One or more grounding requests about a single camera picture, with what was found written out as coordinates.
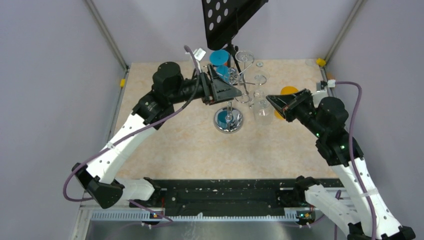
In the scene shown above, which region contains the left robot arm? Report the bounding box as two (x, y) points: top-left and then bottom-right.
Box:
(72, 61), (242, 209)

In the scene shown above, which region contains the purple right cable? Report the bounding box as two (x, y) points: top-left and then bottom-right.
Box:
(332, 81), (379, 240)

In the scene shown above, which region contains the chrome wine glass rack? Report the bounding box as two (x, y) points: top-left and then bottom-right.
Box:
(210, 49), (268, 134)

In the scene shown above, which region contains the purple cable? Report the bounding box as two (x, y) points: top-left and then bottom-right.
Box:
(62, 44), (203, 229)
(332, 81), (379, 240)

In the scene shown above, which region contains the clear wine glass right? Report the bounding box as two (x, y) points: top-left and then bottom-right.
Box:
(253, 73), (269, 86)

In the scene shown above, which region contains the clear ribbed wine glass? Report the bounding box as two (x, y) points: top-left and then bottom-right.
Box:
(250, 89), (274, 126)

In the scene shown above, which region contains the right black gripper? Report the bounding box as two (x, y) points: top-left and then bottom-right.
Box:
(266, 88), (325, 138)

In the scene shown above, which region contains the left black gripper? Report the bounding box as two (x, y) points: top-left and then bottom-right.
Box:
(168, 63), (242, 105)

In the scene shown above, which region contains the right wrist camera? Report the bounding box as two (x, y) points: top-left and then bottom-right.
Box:
(316, 79), (336, 92)

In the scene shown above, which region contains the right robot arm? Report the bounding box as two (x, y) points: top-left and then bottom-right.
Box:
(266, 89), (416, 240)

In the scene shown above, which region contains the blue plastic wine glass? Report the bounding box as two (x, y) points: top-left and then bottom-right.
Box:
(209, 49), (230, 83)

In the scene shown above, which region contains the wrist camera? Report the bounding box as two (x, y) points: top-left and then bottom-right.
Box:
(316, 79), (336, 92)
(193, 47), (207, 62)

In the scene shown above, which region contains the clear wine glass back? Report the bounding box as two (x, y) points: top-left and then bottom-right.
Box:
(235, 50), (255, 64)

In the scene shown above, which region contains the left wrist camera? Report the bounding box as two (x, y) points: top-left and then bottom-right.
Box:
(193, 47), (207, 62)

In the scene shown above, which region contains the yellow plastic wine glass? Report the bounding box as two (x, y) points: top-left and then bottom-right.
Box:
(273, 86), (300, 121)

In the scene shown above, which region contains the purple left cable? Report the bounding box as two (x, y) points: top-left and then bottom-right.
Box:
(62, 44), (203, 229)

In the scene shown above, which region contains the black front rail base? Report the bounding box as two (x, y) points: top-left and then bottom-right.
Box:
(82, 178), (355, 229)

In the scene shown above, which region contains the black music stand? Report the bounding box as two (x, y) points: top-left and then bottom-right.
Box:
(201, 0), (269, 67)

